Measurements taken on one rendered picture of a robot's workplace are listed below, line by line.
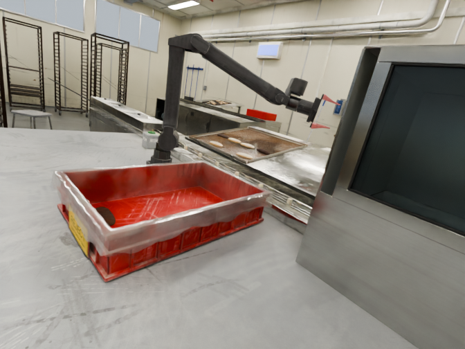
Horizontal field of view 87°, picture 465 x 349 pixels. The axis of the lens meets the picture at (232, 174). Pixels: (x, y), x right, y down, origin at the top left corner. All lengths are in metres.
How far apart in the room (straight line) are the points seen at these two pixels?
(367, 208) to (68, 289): 0.55
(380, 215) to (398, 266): 0.09
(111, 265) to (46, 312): 0.10
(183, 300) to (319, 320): 0.25
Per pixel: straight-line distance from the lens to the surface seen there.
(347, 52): 5.10
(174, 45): 1.03
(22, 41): 8.05
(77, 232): 0.60
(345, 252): 0.58
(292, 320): 0.51
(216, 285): 0.52
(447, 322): 0.57
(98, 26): 8.35
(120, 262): 0.51
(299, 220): 0.78
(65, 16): 8.20
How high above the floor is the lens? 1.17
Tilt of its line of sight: 17 degrees down
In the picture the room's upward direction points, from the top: 11 degrees clockwise
